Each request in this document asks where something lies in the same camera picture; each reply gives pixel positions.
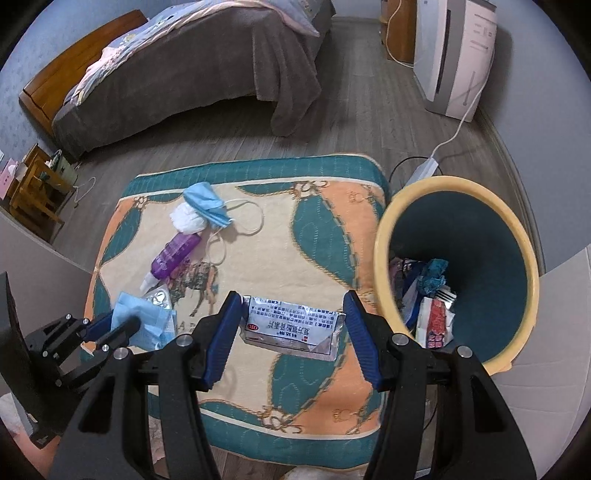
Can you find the pale green bag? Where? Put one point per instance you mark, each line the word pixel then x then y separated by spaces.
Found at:
pixel 62 170

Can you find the white air purifier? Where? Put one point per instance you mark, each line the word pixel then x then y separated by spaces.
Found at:
pixel 461 55

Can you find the purple plastic bottle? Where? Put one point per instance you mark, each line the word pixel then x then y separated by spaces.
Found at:
pixel 173 254

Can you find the blue face mask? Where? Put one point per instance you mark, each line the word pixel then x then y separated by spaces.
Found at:
pixel 147 323
pixel 205 201

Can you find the silver blister pack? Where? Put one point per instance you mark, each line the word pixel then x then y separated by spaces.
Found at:
pixel 157 297

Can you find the small wooden table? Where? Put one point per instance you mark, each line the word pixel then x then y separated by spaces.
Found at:
pixel 32 198

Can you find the bed with grey cover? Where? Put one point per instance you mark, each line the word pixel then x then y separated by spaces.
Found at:
pixel 207 69

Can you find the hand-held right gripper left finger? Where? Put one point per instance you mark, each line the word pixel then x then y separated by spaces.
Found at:
pixel 221 341

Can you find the yellow-rimmed teal trash bin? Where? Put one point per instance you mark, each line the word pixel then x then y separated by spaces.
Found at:
pixel 466 230

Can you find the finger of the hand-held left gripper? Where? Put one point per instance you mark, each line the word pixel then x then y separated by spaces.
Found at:
pixel 99 323
pixel 120 330

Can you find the teal cloth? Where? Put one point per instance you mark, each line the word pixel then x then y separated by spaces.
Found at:
pixel 434 277

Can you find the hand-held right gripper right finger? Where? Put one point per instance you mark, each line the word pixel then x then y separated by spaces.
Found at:
pixel 362 341

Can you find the pink box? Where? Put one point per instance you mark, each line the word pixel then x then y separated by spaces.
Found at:
pixel 7 177

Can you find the pale patterned quilt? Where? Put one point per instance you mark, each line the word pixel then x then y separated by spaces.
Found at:
pixel 138 37

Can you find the white power adapter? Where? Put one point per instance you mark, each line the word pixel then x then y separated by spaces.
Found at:
pixel 422 168

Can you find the red patterned wrapper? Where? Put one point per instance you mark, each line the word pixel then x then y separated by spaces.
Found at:
pixel 436 323

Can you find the silver foil sachet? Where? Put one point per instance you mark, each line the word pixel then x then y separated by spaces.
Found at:
pixel 291 327

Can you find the white cabinet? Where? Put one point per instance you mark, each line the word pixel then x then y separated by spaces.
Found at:
pixel 545 346
pixel 41 267

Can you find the printed quilted mat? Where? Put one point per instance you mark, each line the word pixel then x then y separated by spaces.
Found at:
pixel 277 258

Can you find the wooden bed frame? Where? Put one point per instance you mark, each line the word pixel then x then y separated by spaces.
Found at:
pixel 60 74

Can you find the small crumpled white tissue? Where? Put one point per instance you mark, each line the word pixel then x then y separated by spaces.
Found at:
pixel 187 221

